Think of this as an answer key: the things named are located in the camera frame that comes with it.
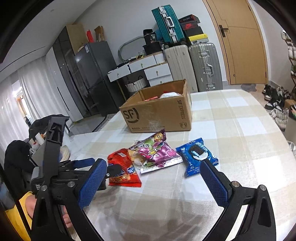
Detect red chip bag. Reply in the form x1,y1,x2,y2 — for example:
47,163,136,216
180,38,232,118
107,148,142,188

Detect purple green candy bag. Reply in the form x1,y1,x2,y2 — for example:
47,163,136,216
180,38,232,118
128,129,183,174

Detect yellow left sleeve forearm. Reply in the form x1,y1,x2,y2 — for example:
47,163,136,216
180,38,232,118
5,191,32,241

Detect left hand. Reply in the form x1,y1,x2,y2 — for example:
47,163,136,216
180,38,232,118
24,191,73,229

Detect blue Oreo cookie packet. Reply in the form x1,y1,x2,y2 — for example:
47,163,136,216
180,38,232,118
176,138,219,177

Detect checkered tablecloth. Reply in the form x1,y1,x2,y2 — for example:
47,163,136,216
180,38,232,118
69,89,296,241

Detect black refrigerator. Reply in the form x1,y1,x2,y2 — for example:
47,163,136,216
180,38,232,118
75,41,125,116

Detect SF cardboard box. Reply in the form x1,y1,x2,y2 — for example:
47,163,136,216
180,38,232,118
119,79,192,133

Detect woven laundry basket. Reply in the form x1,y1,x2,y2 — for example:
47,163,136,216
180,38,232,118
125,75,149,93

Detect white drawer cabinet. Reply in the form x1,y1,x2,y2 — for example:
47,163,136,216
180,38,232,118
107,52,173,86

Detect silver grey suitcase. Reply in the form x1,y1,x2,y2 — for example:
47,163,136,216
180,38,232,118
189,43,223,92

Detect beige ribbed suitcase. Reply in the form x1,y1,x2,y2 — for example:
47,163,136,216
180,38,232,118
164,45,198,93

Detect wooden door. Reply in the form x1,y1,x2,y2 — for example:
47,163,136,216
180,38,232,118
204,1,268,85

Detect teal suitcase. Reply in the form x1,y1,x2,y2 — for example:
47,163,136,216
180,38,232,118
152,5,186,45

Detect yellow black shoe box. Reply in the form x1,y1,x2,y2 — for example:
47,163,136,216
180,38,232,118
189,34,209,45

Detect wooden shoe rack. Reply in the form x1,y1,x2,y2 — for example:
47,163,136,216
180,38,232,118
281,30,296,100

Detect black red shoe box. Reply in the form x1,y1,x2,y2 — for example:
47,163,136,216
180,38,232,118
179,14,200,30

